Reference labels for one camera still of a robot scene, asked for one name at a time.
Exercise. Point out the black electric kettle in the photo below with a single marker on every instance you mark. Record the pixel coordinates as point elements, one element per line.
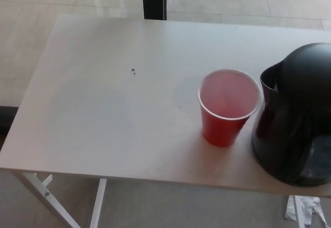
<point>292,109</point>

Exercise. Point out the crumpled white paper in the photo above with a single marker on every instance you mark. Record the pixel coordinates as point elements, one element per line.
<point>314,204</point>

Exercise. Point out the red plastic cup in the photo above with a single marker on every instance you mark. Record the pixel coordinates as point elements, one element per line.
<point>222,131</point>

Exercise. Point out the white table leg brace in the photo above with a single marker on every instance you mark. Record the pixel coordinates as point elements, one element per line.
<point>47,180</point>

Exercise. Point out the white slanted table leg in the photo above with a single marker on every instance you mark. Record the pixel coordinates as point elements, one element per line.
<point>44,199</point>

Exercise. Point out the small dark crumbs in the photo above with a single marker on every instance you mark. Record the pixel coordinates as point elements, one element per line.
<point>133,70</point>

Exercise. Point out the white straight table leg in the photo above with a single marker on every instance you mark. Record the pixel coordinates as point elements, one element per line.
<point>97,204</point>

